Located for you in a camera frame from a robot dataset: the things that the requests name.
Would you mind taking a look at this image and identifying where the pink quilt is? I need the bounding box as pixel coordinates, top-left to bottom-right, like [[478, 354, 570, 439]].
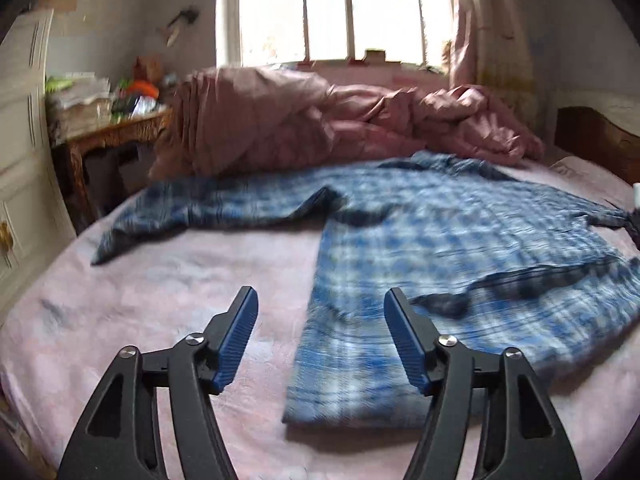
[[149, 65, 546, 180]]

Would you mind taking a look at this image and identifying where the bed with pink sheet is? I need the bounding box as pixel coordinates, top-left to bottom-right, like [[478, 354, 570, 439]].
[[0, 147, 640, 480]]

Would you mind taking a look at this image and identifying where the wooden headboard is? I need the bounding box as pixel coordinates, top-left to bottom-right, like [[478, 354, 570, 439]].
[[554, 105, 640, 186]]

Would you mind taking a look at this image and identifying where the white wardrobe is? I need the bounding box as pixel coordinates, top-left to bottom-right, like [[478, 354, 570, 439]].
[[0, 7, 76, 311]]

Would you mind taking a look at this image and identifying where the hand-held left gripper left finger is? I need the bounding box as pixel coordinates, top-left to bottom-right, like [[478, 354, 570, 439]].
[[59, 286, 259, 480]]

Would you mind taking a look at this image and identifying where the pale patterned curtain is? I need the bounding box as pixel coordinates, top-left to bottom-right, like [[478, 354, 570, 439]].
[[442, 0, 543, 161]]

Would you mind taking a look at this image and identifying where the orange plush toy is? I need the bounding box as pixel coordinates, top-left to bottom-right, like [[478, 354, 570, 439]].
[[125, 80, 160, 99]]

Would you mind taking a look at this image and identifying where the stack of folded linens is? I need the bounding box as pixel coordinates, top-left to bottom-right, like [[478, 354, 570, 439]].
[[46, 72, 113, 136]]

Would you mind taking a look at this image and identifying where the carved wooden desk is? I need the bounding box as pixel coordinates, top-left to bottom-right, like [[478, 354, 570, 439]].
[[52, 109, 173, 233]]

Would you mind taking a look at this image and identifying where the brown plush toy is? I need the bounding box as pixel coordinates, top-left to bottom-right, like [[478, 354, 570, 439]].
[[132, 55, 163, 82]]

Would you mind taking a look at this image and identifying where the blue plaid shirt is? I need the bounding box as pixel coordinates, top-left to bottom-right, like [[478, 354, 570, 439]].
[[90, 151, 640, 428]]

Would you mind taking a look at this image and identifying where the wall lamp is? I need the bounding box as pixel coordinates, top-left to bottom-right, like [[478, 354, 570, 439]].
[[160, 6, 200, 48]]

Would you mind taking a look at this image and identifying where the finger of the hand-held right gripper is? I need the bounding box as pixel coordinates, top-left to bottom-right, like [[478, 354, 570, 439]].
[[624, 209, 640, 250]]

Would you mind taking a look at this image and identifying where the window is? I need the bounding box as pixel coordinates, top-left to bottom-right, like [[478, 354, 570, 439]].
[[216, 0, 458, 68]]

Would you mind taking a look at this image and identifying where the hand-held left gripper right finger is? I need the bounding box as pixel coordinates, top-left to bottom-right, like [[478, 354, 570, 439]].
[[383, 287, 583, 480]]

